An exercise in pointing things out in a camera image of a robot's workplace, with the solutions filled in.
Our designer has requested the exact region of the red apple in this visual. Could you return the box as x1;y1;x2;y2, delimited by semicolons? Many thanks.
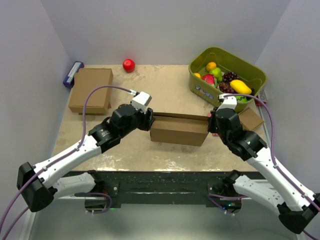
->
122;58;136;73

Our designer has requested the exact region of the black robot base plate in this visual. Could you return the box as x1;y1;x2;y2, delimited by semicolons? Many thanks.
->
74;170;253;209

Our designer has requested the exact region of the dark purple grape bunch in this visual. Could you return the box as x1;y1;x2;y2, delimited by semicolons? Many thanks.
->
222;71;240;84

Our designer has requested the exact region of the closed brown cardboard box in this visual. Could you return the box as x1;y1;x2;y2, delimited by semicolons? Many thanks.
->
68;68;113;115

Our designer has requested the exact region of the yellow mango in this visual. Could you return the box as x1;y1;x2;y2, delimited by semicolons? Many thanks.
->
230;79;252;95

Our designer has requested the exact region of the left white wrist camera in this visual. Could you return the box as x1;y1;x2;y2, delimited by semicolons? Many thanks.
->
130;90;152;114

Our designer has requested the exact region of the green lime fruit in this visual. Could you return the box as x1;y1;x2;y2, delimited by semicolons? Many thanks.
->
236;95;248;103

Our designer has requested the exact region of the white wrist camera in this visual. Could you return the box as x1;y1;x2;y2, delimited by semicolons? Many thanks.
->
218;93;237;110
130;90;152;114

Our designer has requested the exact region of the small brown cardboard box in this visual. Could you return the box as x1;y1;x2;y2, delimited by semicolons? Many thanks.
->
238;107;265;132

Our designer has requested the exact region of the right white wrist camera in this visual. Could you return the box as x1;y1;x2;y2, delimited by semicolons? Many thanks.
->
218;93;237;110

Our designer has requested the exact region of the small yellow fruit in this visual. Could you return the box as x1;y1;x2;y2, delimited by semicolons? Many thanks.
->
194;72;201;79

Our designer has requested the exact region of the purple white carton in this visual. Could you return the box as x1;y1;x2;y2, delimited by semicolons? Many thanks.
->
63;61;85;89

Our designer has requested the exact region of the orange fruit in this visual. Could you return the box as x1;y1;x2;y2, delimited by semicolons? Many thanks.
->
206;61;217;72

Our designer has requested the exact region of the red white carton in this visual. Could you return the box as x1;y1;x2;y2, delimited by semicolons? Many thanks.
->
255;88;268;106

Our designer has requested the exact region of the green pear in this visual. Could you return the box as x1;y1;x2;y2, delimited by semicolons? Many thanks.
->
209;67;223;83

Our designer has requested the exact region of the olive green plastic tub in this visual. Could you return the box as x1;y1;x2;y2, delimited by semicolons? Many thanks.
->
188;47;267;107

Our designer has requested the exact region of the pink dragon fruit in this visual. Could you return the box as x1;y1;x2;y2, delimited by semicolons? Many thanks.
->
201;73;218;89

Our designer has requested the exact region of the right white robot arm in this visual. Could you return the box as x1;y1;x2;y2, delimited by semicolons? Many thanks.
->
208;106;320;235

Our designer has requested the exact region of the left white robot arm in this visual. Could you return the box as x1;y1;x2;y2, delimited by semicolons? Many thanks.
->
17;104;155;212

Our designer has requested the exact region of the red grape bunch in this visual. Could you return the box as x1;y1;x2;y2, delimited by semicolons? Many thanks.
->
218;82;235;94

